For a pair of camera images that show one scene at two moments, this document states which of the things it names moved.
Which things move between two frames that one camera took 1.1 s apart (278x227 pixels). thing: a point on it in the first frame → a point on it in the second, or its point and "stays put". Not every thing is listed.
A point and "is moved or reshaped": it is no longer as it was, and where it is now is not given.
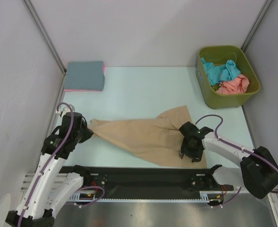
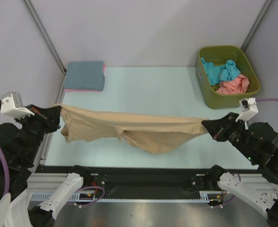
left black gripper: [88, 133] → [51, 115]
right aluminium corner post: [267, 4] stays put
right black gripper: [196, 156] → [214, 126]
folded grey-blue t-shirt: [85, 75] stays put
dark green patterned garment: [215, 86] stays put
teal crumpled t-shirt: [216, 73] stays put
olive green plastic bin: [218, 55] stays put
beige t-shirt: [158, 139] is moved or reshaped
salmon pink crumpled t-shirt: [238, 85] stays put
